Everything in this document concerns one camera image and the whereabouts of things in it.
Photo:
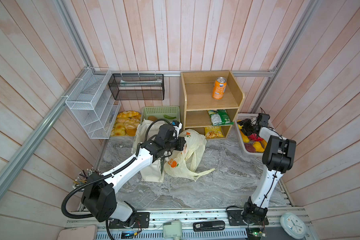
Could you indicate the wooden shelf unit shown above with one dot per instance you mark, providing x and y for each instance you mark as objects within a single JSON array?
[{"x": 196, "y": 98}]

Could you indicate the green snack bag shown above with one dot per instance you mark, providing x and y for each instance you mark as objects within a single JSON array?
[{"x": 219, "y": 118}]

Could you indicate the green plastic basket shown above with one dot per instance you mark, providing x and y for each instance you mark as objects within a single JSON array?
[{"x": 160, "y": 111}]

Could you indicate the white wire rack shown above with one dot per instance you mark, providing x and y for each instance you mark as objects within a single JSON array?
[{"x": 92, "y": 103}]

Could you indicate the black barcode scanner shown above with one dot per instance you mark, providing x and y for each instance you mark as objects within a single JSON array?
[{"x": 207, "y": 226}]

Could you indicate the black mesh wall basket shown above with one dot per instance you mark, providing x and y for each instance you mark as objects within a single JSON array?
[{"x": 137, "y": 87}]

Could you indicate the orange soda can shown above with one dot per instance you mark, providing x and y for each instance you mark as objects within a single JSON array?
[{"x": 219, "y": 88}]

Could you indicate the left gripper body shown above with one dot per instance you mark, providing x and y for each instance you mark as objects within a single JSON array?
[{"x": 174, "y": 144}]

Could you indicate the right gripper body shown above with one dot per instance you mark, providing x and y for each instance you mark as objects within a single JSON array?
[{"x": 254, "y": 126}]

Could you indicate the brown potato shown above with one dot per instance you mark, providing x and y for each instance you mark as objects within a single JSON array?
[{"x": 152, "y": 118}]

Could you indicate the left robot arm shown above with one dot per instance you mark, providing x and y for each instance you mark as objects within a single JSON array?
[{"x": 99, "y": 196}]

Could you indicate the yellow snack bag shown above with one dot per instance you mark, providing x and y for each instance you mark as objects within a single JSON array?
[{"x": 213, "y": 132}]

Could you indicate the yellow lemon toy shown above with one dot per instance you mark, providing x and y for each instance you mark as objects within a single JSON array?
[{"x": 258, "y": 147}]

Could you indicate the green chili pepper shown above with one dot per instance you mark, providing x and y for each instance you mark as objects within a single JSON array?
[{"x": 170, "y": 117}]

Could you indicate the pile of bread buns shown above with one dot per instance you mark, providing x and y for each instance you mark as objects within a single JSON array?
[{"x": 126, "y": 124}]

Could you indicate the yellow plastic grocery bag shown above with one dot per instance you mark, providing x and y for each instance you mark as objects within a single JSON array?
[{"x": 183, "y": 164}]

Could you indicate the white adapter box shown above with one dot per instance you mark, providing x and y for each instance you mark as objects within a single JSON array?
[{"x": 172, "y": 230}]

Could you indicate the white fruit basket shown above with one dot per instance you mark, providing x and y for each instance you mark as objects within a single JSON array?
[{"x": 246, "y": 144}]

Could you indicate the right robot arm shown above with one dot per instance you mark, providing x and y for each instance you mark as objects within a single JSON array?
[{"x": 277, "y": 158}]

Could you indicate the cream canvas tote bag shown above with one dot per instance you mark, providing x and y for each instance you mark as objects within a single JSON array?
[{"x": 145, "y": 135}]

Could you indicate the red dragon fruit toy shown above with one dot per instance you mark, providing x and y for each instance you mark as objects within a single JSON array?
[{"x": 254, "y": 137}]

